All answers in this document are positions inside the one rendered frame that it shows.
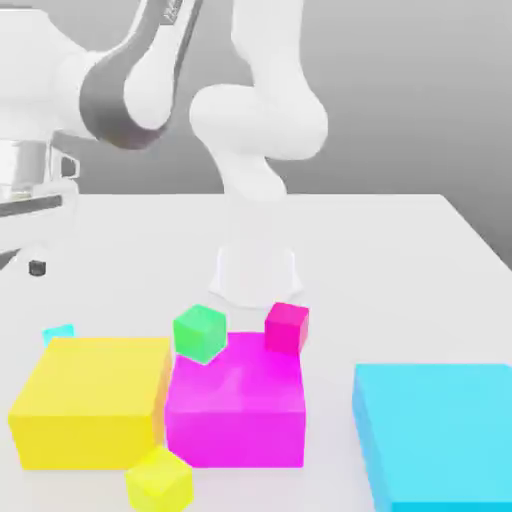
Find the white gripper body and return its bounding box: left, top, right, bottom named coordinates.
left=0, top=182, right=80, bottom=252

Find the small cyan cube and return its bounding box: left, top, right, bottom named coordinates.
left=41, top=323, right=76, bottom=348

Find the small green cube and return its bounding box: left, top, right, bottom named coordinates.
left=172, top=303, right=228, bottom=366

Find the small yellow cube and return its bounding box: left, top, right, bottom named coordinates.
left=124, top=444, right=196, bottom=512

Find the small pink cube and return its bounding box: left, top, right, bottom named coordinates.
left=264, top=301, right=311, bottom=356

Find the large yellow box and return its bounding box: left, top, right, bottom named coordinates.
left=7, top=336, right=174, bottom=472

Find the large magenta box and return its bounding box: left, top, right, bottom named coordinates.
left=164, top=330, right=308, bottom=470

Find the large cyan box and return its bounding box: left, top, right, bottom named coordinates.
left=351, top=362, right=512, bottom=512

